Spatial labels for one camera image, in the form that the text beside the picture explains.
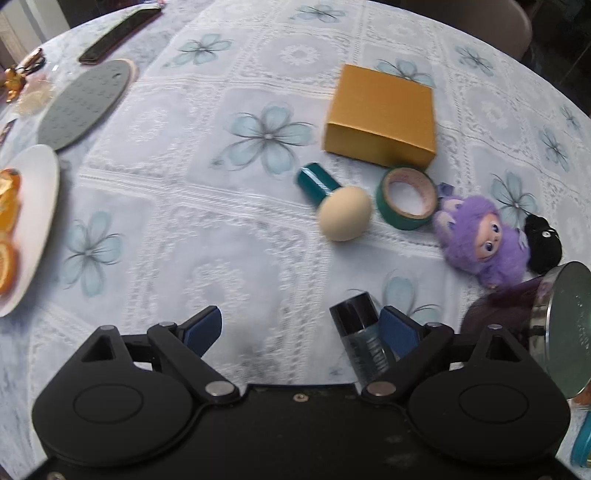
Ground beige sponge teal handle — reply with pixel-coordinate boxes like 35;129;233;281
295;163;373;242

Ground white plate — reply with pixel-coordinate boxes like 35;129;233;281
1;144;60;317

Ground dark candle jar silver lid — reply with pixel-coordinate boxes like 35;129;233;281
460;261;590;399

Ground dark teal cosmetic tube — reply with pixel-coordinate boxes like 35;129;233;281
329;292;396;385

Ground black plush ball keychain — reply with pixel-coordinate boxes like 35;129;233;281
524;214;563;275

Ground grey oval silicone mat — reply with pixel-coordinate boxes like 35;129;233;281
37;59;136;151

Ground purple plush doll keychain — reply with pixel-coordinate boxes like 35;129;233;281
433;183;530;290

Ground green tape roll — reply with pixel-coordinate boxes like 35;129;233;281
376;166;438;231

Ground floral lace tablecloth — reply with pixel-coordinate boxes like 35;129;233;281
1;1;590;479

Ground gold cardboard box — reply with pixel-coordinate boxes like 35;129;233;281
322;64;437;170

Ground orange slices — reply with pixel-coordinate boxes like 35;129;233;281
0;168;22;295

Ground amber trinkets on table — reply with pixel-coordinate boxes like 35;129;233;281
1;47;53;116

